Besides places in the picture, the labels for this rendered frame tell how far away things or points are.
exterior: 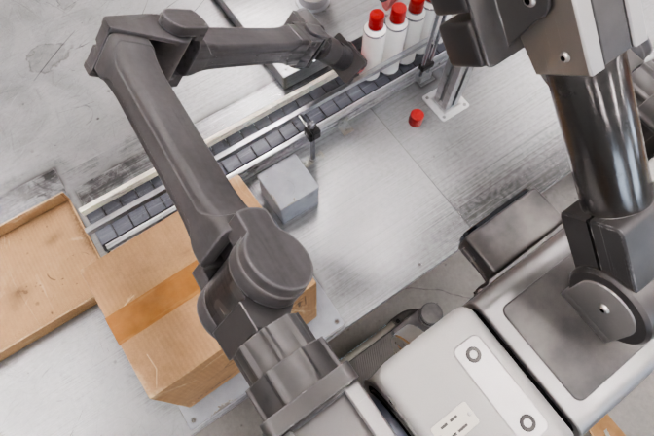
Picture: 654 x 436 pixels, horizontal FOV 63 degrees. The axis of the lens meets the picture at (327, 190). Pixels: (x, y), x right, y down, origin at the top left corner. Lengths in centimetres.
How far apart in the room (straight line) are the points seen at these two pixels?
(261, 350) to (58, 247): 89
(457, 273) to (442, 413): 168
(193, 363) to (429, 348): 49
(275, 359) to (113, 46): 41
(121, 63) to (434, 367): 48
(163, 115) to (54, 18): 109
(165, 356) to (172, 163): 37
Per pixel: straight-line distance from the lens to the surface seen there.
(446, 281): 208
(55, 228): 133
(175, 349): 87
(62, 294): 128
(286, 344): 48
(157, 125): 61
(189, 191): 57
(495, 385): 45
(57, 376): 125
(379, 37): 122
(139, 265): 92
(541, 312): 48
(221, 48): 84
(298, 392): 47
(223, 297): 52
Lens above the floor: 196
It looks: 65 degrees down
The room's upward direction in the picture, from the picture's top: 2 degrees clockwise
